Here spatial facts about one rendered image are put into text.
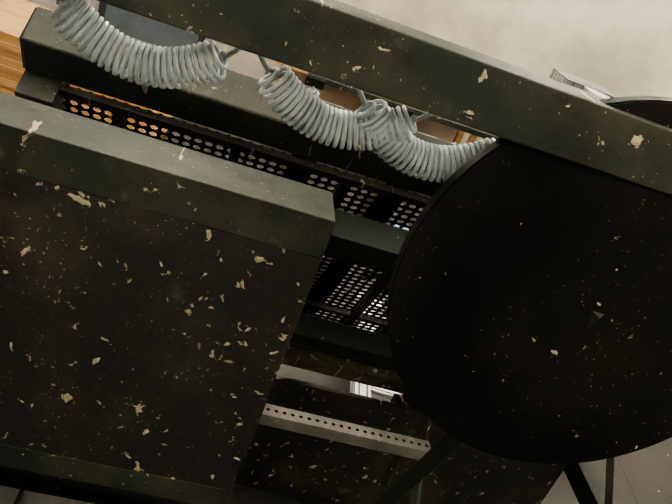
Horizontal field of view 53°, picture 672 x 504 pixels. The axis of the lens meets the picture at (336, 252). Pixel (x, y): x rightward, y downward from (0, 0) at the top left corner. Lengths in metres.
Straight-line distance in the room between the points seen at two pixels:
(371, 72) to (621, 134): 0.42
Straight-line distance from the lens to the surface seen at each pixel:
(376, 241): 1.67
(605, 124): 1.17
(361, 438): 2.08
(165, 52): 1.13
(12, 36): 5.53
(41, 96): 1.60
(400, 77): 1.05
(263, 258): 1.36
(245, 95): 1.53
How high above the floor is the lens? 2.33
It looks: 26 degrees down
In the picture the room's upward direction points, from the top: 22 degrees clockwise
